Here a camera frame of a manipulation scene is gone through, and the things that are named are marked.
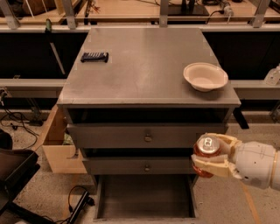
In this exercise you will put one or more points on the grey metal drawer cabinet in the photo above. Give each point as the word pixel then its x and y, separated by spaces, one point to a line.
pixel 143 83

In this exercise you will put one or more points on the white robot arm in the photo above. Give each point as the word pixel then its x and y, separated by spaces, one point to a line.
pixel 254 164

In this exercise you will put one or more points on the wooden open box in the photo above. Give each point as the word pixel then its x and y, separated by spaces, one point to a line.
pixel 61 154

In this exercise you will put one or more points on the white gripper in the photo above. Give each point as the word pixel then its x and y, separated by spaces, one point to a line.
pixel 254 164

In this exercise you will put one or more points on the green handled tool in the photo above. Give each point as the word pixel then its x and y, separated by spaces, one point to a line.
pixel 48 32

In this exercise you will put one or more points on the white paper bowl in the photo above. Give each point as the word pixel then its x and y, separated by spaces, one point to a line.
pixel 205 77

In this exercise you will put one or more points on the black office chair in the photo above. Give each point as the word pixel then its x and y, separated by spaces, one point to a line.
pixel 17 167

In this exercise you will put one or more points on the dark blue snack bar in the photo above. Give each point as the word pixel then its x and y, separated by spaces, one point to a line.
pixel 95 57

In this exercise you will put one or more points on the grey open bottom drawer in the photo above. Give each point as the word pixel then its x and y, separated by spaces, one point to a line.
pixel 162 197

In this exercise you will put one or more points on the grey middle drawer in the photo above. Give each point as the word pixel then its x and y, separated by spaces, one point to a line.
pixel 138 165

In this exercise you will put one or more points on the black power strip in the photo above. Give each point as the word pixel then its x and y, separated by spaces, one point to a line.
pixel 84 200

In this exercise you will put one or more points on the red coca-cola can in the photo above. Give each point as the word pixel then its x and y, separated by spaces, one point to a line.
pixel 207 146

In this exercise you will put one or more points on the grey top drawer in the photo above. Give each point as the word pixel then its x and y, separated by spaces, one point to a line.
pixel 140 135

